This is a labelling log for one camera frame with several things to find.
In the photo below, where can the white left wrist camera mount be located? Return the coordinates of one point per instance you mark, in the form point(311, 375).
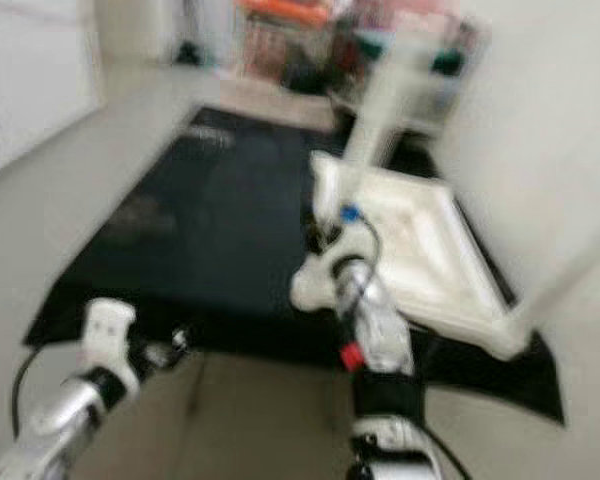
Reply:
point(110, 330)

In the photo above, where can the white plastic table leg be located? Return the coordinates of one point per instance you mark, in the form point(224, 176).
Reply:
point(385, 110)
point(570, 280)

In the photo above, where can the green pot with lid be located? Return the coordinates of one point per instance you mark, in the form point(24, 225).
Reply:
point(400, 55)

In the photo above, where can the beige patterned cloth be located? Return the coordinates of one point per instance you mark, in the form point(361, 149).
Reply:
point(280, 105)

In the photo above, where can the black table cloth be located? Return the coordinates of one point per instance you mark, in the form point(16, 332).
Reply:
point(220, 240)

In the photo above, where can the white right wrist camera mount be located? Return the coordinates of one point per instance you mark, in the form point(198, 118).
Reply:
point(352, 245)

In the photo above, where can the clear storage box orange lid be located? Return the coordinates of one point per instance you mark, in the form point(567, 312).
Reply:
point(285, 12)

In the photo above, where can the clear plastic container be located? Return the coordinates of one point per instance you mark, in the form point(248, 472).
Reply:
point(440, 95)

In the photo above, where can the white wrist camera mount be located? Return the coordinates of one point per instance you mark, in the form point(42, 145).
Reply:
point(110, 330)
point(352, 245)

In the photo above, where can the white plastic table top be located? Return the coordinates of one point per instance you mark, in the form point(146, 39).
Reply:
point(440, 250)

